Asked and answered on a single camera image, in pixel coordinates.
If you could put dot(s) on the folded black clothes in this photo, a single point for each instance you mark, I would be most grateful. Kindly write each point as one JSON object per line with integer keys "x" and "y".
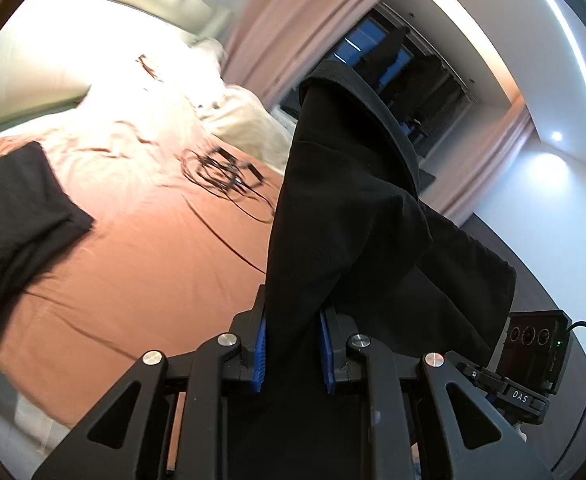
{"x": 18, "y": 220}

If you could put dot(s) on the round ceiling spotlight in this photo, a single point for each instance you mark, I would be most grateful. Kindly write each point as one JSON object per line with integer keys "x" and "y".
{"x": 555, "y": 135}

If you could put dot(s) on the small brown item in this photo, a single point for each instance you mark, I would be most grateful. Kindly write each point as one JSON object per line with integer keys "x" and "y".
{"x": 148, "y": 66}

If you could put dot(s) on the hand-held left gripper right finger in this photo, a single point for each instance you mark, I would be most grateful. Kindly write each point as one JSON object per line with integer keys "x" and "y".
{"x": 327, "y": 355}

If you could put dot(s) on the black shirt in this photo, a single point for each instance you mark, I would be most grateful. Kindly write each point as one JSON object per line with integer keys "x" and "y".
{"x": 343, "y": 210}

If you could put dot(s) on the orange-brown blanket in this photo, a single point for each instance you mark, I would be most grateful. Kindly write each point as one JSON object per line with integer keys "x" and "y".
{"x": 148, "y": 285}

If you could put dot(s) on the beige blanket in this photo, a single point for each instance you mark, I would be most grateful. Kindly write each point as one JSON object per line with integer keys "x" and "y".
{"x": 243, "y": 120}

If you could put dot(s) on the ceiling light strip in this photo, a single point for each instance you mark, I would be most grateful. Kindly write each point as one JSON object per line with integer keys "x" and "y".
{"x": 573, "y": 45}

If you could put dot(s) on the white bed sheet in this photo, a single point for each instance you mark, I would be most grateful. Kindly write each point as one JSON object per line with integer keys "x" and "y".
{"x": 173, "y": 85}

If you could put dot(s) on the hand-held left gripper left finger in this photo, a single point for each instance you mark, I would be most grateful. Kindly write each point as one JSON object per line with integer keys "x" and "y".
{"x": 259, "y": 355}

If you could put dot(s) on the hanging black jacket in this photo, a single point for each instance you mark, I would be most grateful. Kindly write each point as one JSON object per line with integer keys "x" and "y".
{"x": 438, "y": 100}

